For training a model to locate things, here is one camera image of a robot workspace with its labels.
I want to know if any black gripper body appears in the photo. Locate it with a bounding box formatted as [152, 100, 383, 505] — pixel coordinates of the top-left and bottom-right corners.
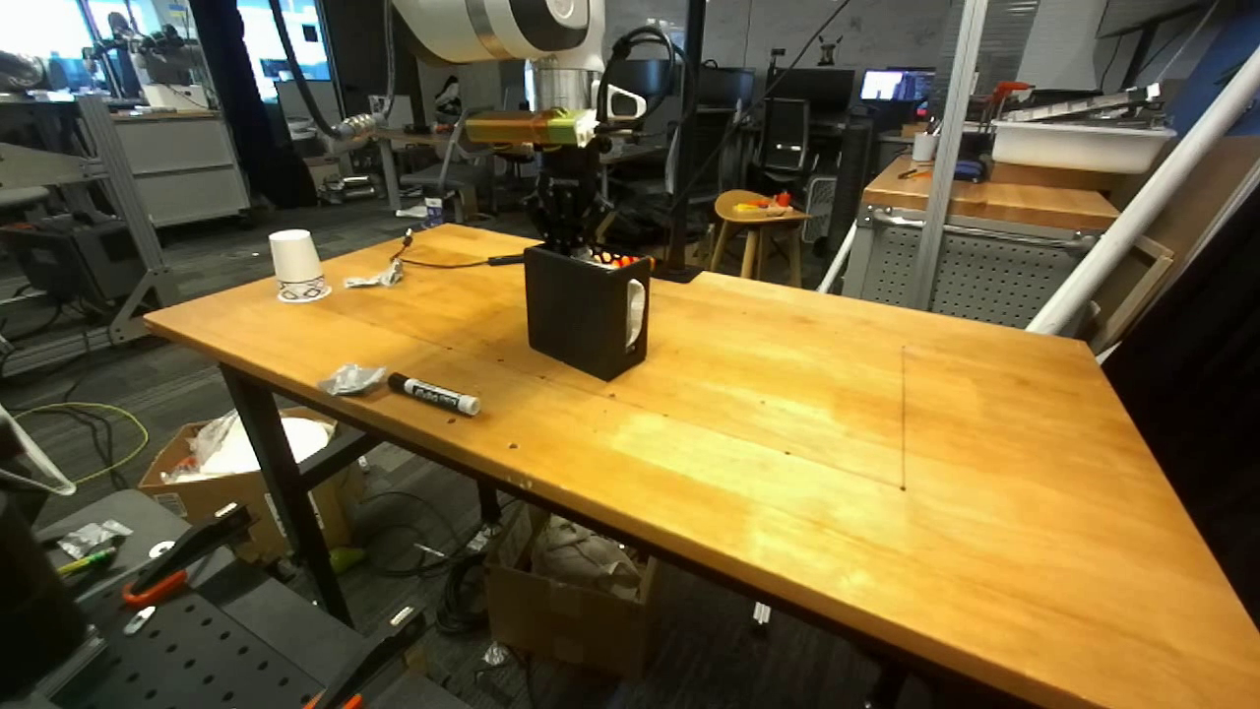
[533, 136, 620, 244]

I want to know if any black perforated box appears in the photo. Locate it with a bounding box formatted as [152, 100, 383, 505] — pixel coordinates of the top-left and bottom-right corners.
[524, 244, 654, 384]

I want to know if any cardboard box with rags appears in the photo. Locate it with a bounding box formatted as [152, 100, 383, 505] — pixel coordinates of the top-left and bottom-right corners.
[480, 505, 663, 683]

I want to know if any cardboard box with plastic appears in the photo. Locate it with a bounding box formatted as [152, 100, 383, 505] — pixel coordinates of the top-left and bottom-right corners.
[135, 404, 362, 567]

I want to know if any black vertical pole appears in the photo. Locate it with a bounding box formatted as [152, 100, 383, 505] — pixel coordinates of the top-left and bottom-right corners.
[665, 0, 707, 282]

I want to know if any round wooden stool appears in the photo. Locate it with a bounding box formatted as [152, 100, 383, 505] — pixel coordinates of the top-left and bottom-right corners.
[705, 186, 811, 282]

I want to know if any black and white marker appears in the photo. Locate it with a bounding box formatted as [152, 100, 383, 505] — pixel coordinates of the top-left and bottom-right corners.
[387, 371, 484, 420]

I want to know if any small crumpled foil piece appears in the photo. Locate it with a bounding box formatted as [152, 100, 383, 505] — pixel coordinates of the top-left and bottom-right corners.
[319, 362, 392, 402]

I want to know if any lit computer monitor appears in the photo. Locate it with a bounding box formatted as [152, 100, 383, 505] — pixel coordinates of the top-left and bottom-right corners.
[856, 68, 945, 111]

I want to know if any black table leg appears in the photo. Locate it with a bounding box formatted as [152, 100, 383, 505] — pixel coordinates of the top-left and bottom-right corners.
[214, 365, 362, 629]

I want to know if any grey pegboard panel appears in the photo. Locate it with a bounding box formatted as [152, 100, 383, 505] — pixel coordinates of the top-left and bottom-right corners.
[836, 212, 1109, 331]

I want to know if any grey drawer cabinet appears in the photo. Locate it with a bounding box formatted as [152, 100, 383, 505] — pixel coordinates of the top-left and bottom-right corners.
[106, 105, 257, 236]

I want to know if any wooden workbench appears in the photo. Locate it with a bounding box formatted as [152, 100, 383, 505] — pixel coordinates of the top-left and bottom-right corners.
[857, 153, 1122, 244]

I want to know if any white plastic tub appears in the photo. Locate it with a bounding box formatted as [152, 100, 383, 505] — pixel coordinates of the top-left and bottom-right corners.
[990, 115, 1181, 176]

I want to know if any black perforated breadboard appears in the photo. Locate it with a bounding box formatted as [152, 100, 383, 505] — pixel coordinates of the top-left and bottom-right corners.
[34, 572, 465, 709]

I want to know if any white slanted tube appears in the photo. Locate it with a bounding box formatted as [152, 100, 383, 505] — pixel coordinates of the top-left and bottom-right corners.
[1022, 44, 1260, 339]

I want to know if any tan wrist camera mount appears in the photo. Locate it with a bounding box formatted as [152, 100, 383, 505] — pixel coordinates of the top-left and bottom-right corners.
[459, 105, 604, 153]

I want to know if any thin black device cable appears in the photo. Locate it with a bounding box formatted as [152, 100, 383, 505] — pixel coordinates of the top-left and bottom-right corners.
[390, 224, 511, 274]

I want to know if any grey vertical post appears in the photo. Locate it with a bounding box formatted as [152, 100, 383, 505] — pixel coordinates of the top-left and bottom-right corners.
[911, 0, 998, 315]

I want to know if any orange handled black clamp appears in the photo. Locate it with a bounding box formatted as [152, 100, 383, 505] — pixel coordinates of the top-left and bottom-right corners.
[118, 501, 257, 616]
[303, 601, 432, 709]

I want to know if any yellow green floor cable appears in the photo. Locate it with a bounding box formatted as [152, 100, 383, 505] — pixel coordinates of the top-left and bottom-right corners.
[9, 398, 158, 491]

